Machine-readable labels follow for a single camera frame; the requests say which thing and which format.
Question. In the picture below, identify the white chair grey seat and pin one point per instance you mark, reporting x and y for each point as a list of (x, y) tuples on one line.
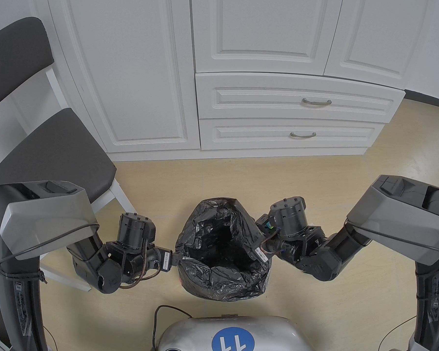
[(51, 152)]

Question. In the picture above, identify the white wardrobe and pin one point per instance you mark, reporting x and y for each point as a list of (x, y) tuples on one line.
[(131, 68)]

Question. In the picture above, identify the black plastic bag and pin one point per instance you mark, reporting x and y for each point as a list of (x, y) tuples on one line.
[(223, 280)]

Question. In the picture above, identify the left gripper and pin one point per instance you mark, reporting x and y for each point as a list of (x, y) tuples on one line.
[(155, 258)]

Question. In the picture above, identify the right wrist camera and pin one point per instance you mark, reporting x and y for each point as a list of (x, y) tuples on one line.
[(263, 253)]

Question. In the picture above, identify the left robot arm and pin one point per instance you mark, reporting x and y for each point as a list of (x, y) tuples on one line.
[(40, 218)]

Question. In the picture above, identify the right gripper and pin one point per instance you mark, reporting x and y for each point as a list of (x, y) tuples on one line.
[(276, 246)]

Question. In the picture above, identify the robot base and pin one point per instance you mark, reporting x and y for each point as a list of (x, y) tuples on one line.
[(205, 333)]

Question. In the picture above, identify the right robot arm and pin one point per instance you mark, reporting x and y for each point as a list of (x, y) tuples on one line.
[(395, 210)]

